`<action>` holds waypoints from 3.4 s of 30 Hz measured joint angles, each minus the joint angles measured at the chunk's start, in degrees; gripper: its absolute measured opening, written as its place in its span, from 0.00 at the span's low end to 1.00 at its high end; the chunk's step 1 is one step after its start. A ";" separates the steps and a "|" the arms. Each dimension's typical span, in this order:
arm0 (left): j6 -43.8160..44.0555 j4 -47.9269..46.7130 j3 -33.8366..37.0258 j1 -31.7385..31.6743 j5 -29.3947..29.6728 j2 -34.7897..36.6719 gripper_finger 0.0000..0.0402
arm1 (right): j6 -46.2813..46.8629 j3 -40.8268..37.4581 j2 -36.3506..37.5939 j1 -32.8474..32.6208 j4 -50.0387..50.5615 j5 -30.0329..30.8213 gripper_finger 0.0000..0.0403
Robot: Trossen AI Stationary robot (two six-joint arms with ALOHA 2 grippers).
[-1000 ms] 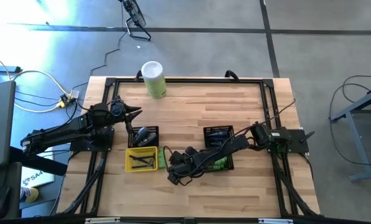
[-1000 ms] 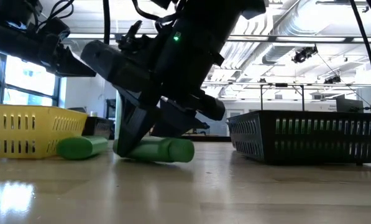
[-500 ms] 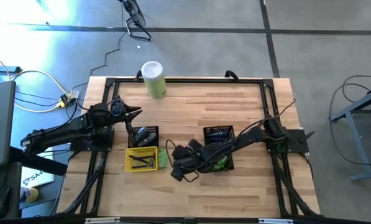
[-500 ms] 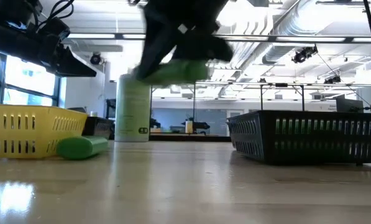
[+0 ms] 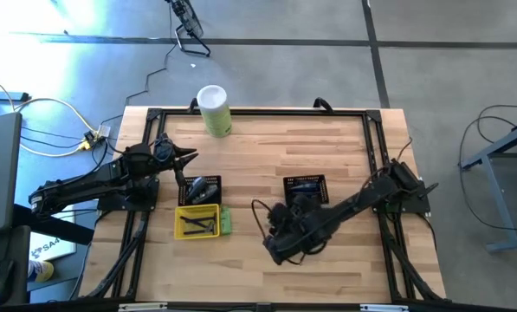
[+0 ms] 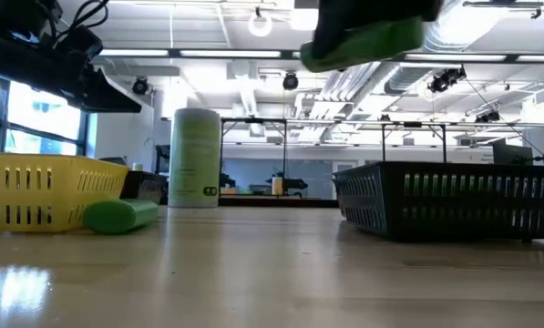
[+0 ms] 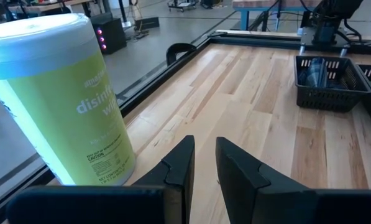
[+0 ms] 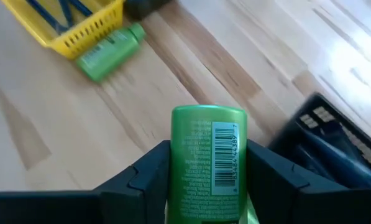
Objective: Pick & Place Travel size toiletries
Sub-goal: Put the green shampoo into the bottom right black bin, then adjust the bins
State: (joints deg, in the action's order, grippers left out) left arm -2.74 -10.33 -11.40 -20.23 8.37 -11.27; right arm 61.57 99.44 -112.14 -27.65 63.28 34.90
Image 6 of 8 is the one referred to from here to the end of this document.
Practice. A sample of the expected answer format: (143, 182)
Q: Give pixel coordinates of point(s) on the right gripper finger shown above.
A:
(328, 36)

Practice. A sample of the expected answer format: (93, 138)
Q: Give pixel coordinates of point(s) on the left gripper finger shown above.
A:
(107, 98)

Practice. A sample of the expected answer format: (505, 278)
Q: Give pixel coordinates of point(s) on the small background robot arm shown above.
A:
(294, 184)

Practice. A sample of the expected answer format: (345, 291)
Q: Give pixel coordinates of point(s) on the round white ceiling lamp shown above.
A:
(260, 23)

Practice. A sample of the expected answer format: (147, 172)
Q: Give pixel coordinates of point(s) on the large window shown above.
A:
(44, 127)

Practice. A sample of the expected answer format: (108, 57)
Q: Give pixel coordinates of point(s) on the black plastic basket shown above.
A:
(449, 200)
(144, 184)

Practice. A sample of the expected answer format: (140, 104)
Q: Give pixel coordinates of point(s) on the green disinfecting wipes canister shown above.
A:
(194, 155)

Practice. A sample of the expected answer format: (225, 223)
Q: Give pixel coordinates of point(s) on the long ceiling light bar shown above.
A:
(208, 53)

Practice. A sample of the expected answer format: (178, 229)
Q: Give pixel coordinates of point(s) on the yellow plastic basket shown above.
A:
(48, 191)

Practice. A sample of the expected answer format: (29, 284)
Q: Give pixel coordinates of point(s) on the dark computer monitor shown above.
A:
(512, 155)

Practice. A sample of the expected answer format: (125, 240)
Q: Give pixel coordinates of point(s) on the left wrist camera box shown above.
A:
(80, 43)

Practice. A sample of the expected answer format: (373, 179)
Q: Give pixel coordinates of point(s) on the silver ceiling duct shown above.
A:
(403, 79)

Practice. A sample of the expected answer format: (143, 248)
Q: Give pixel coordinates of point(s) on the black frame stand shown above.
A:
(253, 120)
(413, 124)

